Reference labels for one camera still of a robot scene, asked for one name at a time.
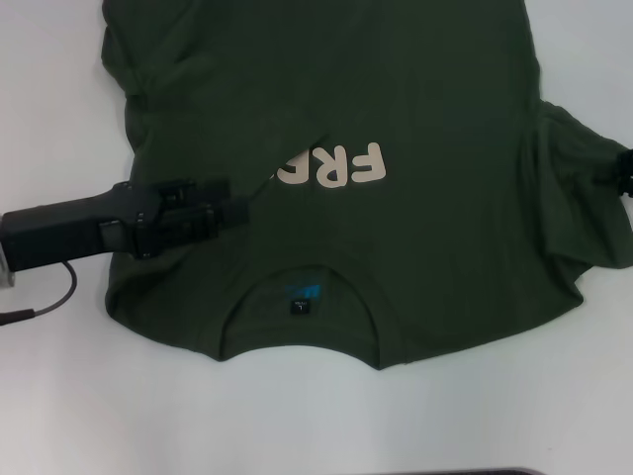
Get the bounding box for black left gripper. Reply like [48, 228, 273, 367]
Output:
[2, 178, 231, 271]

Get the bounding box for dark green FREE t-shirt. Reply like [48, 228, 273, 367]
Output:
[100, 0, 632, 371]

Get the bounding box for gripper cable with metal plug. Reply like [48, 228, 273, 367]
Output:
[0, 260, 79, 327]

